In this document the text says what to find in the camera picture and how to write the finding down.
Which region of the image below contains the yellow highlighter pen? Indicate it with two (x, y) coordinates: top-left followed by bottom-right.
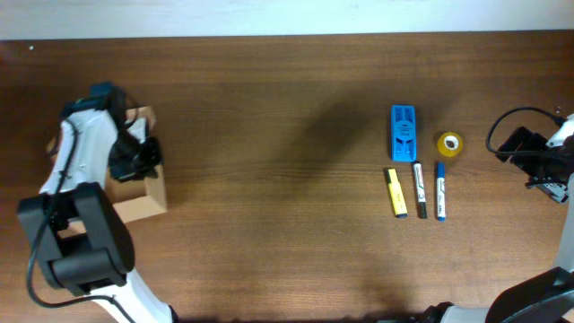
(386, 169), (408, 218)

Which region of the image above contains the blue whiteboard eraser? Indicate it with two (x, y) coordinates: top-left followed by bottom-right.
(390, 105), (417, 162)

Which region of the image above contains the brown cardboard box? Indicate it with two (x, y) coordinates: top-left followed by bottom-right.
(46, 105), (169, 238)

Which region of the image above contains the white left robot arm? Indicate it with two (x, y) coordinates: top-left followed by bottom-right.
(17, 106), (178, 322)

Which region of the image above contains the blue whiteboard marker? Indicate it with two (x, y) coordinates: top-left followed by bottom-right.
(436, 162), (447, 222)

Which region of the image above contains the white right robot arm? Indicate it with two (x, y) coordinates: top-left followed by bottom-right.
(417, 115), (573, 323)

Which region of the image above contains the black whiteboard marker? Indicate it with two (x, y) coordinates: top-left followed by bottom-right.
(413, 161), (428, 219)

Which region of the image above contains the yellow tape roll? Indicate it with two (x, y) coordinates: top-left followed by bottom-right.
(437, 132), (463, 158)

